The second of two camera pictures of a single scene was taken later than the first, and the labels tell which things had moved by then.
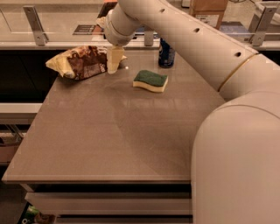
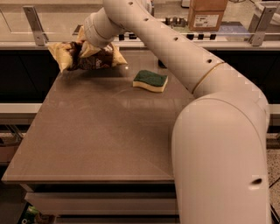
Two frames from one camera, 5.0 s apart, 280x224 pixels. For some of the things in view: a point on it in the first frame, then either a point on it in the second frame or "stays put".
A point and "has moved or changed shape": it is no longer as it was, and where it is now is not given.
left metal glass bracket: x=40 y=37 stays put
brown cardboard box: x=208 y=11 stays put
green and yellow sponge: x=150 y=80 stays put
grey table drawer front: x=112 y=203 stays put
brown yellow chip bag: x=80 y=62 has moved or changed shape
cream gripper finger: x=115 y=56 to x=87 y=50
